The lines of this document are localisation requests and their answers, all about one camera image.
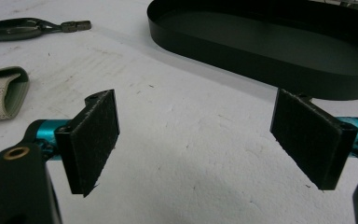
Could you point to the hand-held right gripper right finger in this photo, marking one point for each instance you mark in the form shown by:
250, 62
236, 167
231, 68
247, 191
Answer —
310, 137

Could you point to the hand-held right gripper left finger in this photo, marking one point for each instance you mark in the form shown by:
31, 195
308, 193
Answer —
87, 140

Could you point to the beige patterned pouch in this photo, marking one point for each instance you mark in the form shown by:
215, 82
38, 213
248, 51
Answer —
0, 93

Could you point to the black oval tray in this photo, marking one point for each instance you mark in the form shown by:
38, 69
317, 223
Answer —
261, 46

